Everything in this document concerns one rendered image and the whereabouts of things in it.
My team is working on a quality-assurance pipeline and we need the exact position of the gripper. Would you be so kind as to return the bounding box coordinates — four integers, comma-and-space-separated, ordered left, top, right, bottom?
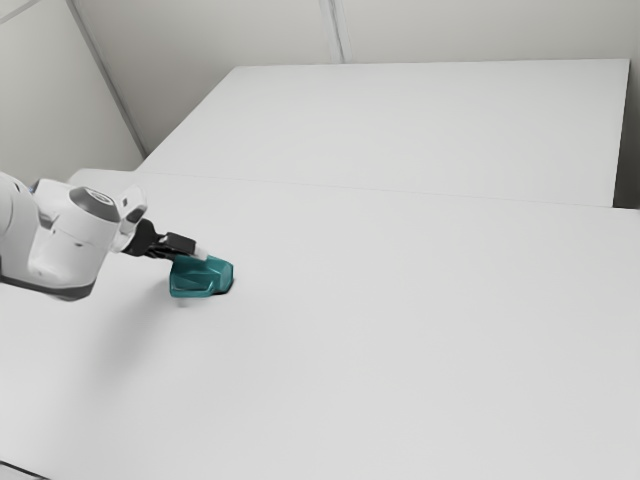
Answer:
125, 219, 210, 264

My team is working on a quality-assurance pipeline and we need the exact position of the teal faceted mug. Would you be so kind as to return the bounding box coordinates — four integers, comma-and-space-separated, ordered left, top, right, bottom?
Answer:
168, 253, 236, 299

